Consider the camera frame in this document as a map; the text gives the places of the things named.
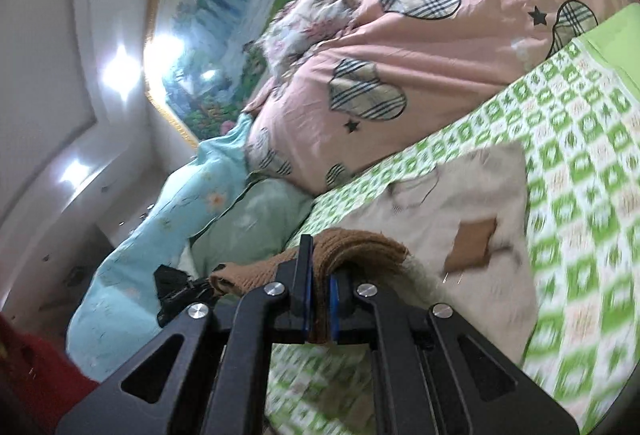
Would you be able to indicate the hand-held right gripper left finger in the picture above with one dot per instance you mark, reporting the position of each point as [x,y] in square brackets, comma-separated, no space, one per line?
[304,295]

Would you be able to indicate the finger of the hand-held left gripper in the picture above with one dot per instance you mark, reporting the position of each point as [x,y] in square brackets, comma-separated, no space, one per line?
[172,297]

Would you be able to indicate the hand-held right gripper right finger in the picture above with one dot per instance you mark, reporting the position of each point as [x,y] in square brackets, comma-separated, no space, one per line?
[334,310]

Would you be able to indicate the beige garment with brown trim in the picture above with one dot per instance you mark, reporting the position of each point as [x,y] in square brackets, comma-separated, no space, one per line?
[440,225]

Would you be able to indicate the light blue floral pillow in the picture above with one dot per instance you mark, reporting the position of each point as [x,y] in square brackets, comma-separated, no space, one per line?
[165,245]

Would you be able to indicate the pale green pillow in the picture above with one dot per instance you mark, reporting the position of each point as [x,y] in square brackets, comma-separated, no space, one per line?
[250,220]

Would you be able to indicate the red cloth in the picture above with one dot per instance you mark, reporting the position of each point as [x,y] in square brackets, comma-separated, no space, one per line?
[35,365]

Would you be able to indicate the pink quilt with plaid hearts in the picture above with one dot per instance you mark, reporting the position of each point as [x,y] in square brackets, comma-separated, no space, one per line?
[400,65]

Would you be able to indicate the green checkered bed sheet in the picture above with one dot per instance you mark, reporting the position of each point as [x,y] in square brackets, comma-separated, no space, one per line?
[575,175]

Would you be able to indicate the floral patterned cloth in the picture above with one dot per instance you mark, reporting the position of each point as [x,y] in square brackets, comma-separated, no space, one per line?
[310,15]

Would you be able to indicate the landscape wall mural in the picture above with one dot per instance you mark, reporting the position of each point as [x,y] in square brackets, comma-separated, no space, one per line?
[230,10]

